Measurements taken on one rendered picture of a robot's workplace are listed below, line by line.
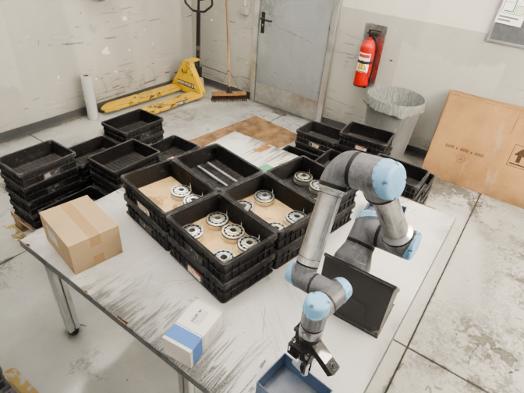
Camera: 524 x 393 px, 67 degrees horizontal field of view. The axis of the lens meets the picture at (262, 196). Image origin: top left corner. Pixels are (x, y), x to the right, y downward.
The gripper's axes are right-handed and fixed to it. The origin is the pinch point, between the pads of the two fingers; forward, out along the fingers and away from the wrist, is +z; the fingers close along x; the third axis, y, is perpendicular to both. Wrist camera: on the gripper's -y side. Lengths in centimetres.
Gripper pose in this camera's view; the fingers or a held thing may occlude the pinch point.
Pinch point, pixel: (306, 373)
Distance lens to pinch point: 148.2
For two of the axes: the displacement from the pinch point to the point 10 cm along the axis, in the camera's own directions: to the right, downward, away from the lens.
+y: -7.5, -4.2, 5.1
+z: -0.7, 8.2, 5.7
